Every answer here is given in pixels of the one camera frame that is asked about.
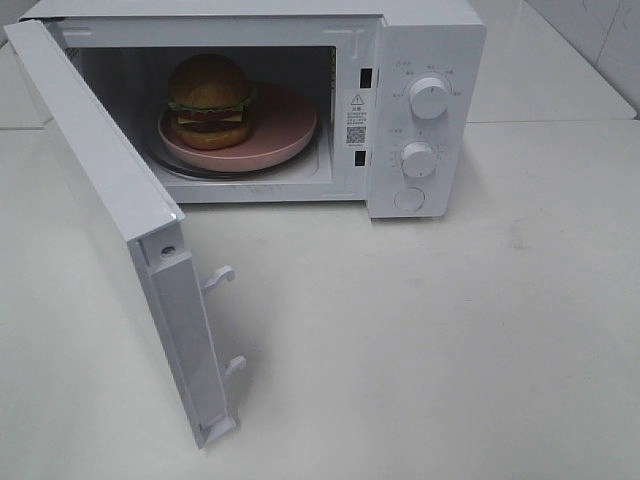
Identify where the lower white timer knob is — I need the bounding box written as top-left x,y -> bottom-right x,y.
401,142 -> 437,178

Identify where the upper white power knob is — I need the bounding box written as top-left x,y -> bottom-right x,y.
408,75 -> 450,120

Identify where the pink round plate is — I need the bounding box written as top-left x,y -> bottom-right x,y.
157,82 -> 318,174

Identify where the white warning label sticker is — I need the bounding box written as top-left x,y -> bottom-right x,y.
342,89 -> 372,148

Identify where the burger with lettuce and cheese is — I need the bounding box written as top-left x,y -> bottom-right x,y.
167,54 -> 257,150

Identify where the round white door button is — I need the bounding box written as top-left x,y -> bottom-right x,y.
394,187 -> 426,212

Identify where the white microwave door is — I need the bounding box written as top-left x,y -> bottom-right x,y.
5,20 -> 246,446

